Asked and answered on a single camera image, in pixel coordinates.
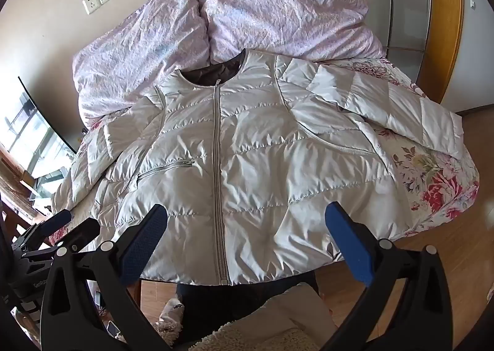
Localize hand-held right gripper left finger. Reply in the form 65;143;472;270
40;203;182;351

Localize dark television screen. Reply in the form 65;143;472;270
0;75;78;190

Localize person's dark trousers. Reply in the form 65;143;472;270
177;272;321;315

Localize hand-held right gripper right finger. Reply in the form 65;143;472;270
320;201;454;351

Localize white puffer jacket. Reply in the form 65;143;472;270
52;49;464;287

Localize white fluffy slipper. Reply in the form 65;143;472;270
152;296;185;340

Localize white fleece garment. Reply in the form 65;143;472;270
189;283;336;351

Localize frosted glass door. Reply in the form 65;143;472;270
361;0;433;83

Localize lilac crinkled pillow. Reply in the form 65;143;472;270
73;0;211;128
197;0;387;64

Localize wooden framed glass door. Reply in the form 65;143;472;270
345;0;464;102

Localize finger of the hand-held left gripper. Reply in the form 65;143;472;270
11;209;73;255
48;218;100;250

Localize floral bed sheet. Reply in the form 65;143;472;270
48;56;481;286

